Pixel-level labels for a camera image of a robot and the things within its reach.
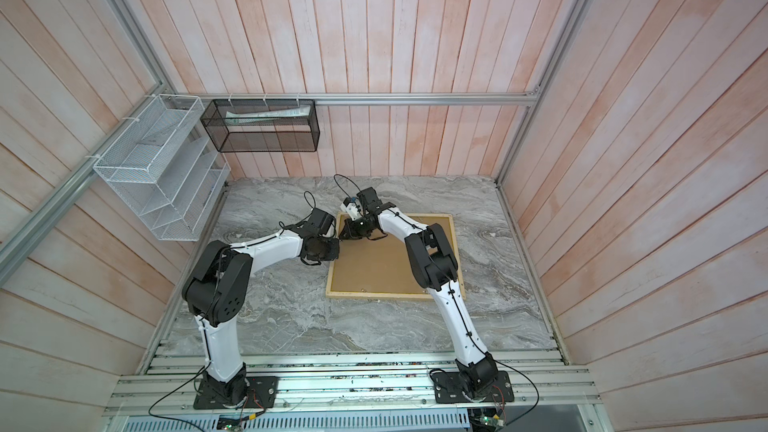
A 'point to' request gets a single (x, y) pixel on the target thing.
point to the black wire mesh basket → (263, 125)
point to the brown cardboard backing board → (382, 265)
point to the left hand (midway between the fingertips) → (336, 257)
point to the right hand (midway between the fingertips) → (339, 237)
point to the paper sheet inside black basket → (235, 117)
